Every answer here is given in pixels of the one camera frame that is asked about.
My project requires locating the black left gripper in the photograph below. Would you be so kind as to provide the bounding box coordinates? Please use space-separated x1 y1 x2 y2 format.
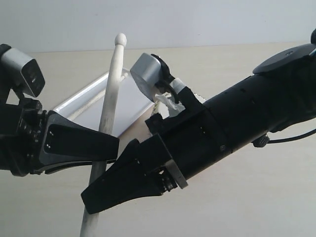
0 98 119 176

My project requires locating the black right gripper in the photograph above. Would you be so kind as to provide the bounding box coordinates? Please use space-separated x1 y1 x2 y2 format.
81 88 234 214

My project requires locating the white drumstick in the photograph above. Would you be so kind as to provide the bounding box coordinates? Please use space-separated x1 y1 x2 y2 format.
65 71 129 121
79 33 127 237

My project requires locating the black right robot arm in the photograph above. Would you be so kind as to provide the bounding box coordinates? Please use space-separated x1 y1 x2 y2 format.
81 34 316 214

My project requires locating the small red drum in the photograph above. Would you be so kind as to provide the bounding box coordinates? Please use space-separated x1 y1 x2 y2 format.
145 93 206 138

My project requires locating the white rectangular plastic tray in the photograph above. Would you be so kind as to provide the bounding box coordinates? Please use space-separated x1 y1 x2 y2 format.
53 69 153 137

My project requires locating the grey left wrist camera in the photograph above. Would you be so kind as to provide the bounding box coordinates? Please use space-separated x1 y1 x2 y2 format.
0 44 45 98

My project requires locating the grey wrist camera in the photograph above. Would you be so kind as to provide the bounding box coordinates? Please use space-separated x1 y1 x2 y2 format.
130 53 175 102
0 44 45 98

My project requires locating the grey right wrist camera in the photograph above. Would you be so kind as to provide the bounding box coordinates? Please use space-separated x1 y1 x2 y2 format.
130 53 175 102

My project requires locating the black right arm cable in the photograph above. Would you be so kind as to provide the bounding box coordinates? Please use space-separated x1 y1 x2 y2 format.
268 128 316 143

